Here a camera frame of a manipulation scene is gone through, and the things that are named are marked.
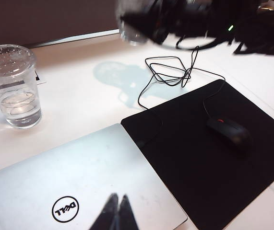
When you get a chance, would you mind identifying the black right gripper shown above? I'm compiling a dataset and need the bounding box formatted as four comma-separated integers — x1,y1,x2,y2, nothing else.
122,0,226,46

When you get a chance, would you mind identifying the wide clear plastic coffee cup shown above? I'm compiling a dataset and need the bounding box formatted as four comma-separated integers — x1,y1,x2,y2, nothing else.
116,0,149,46

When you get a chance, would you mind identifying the black Lenovo computer mouse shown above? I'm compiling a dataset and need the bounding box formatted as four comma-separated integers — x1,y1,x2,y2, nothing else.
205,116,252,154

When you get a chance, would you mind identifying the tall clear plastic cup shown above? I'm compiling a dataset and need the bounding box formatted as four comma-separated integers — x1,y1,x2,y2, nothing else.
0,45,43,130

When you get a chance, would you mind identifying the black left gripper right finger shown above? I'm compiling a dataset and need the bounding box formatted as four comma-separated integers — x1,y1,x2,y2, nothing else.
117,195,140,230

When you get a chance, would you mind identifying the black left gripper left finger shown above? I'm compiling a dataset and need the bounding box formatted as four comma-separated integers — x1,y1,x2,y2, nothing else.
88,193,119,230

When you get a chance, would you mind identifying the black mouse pad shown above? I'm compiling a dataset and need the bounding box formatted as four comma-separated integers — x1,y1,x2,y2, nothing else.
121,79,274,230

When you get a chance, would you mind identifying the desk cable port cover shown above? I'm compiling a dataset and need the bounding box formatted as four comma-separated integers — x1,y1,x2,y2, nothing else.
0,75,48,99

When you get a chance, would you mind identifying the silver Dell laptop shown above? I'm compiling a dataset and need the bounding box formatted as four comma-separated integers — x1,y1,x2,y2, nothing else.
0,123,188,230

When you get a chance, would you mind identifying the thin black mouse cable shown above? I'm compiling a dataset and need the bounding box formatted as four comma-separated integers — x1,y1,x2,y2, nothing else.
138,45,226,148

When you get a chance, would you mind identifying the wide brown desk partition panel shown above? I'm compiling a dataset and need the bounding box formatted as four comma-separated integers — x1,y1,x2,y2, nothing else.
0,0,120,48

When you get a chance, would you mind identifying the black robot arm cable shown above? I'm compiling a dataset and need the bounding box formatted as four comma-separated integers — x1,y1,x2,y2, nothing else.
174,34,221,51

